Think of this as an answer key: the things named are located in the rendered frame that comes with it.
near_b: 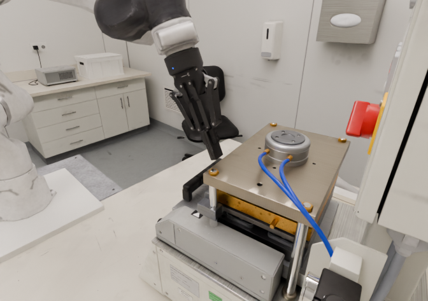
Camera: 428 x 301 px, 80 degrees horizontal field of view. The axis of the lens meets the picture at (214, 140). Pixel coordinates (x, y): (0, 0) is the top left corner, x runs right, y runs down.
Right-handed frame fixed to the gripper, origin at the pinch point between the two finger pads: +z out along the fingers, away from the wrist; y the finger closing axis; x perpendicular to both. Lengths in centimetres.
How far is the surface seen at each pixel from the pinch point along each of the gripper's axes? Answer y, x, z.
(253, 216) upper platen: -12.8, 10.8, 10.4
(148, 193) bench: 44.6, -7.6, 18.5
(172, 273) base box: 6.4, 17.8, 21.2
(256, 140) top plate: -9.7, -2.5, 1.4
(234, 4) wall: 69, -161, -61
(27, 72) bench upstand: 267, -71, -77
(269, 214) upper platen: -16.0, 10.8, 9.6
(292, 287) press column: -18.0, 13.9, 20.9
